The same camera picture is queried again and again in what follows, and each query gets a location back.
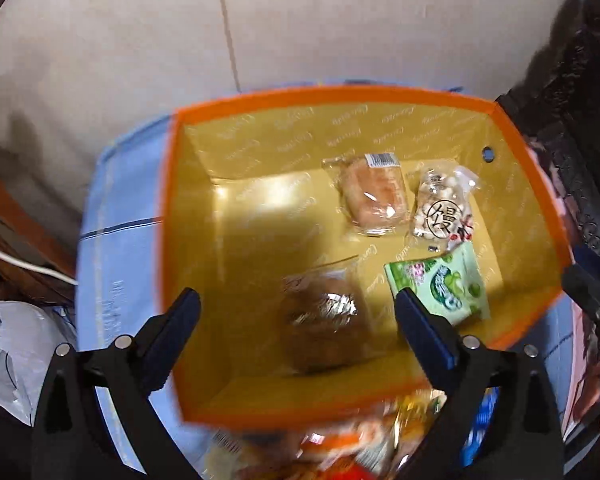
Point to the pink bread packet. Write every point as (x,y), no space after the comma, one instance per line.
(375,190)

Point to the white plastic bag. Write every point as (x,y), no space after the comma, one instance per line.
(15,355)

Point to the orange cardboard box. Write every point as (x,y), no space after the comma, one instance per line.
(260,240)

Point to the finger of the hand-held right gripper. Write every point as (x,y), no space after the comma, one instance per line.
(587,295)

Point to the dark carved chair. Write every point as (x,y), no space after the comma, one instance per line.
(590,110)

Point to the pile of assorted snack packets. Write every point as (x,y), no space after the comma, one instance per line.
(340,450)

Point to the green snack packet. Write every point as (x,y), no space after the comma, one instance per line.
(455,280)

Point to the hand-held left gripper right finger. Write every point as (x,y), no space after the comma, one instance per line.
(424,327)

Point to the clear packet of white balls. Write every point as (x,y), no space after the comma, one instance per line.
(440,210)

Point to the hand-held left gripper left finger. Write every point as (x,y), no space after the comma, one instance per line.
(176,327)

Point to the blue tablecloth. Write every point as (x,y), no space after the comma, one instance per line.
(125,210)

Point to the brown bread packet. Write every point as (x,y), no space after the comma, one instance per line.
(325,320)

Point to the brown wooden chair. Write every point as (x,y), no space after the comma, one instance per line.
(0,210)

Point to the pink printed cloth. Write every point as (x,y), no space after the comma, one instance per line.
(587,385)

